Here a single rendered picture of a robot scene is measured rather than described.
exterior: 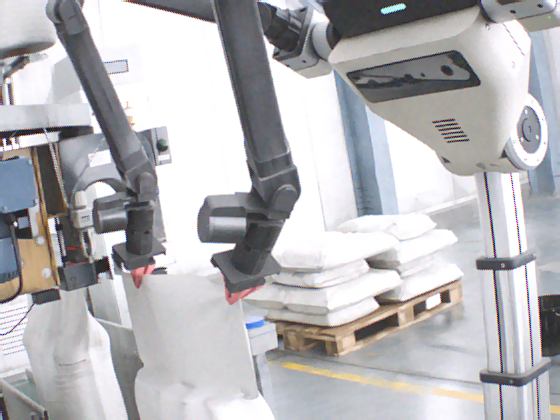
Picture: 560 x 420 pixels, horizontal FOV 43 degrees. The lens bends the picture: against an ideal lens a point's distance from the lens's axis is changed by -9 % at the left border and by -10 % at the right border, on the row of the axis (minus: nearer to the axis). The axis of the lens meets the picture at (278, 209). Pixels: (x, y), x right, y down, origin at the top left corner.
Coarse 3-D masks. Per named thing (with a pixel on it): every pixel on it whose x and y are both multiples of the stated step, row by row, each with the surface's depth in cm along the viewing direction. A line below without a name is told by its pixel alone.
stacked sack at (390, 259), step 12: (408, 240) 480; (420, 240) 476; (432, 240) 480; (444, 240) 486; (456, 240) 496; (384, 252) 469; (396, 252) 462; (408, 252) 462; (420, 252) 470; (432, 252) 480; (372, 264) 476; (384, 264) 468; (396, 264) 461
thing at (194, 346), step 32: (128, 288) 164; (160, 288) 141; (192, 288) 135; (224, 288) 129; (160, 320) 145; (192, 320) 136; (224, 320) 131; (160, 352) 157; (192, 352) 138; (224, 352) 133; (160, 384) 147; (192, 384) 140; (224, 384) 135; (256, 384) 128; (160, 416) 144; (192, 416) 134; (224, 416) 131; (256, 416) 134
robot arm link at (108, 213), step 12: (144, 180) 145; (120, 192) 150; (132, 192) 150; (144, 192) 145; (96, 204) 145; (108, 204) 145; (120, 204) 147; (96, 216) 146; (108, 216) 145; (120, 216) 146; (96, 228) 147; (108, 228) 146; (120, 228) 147
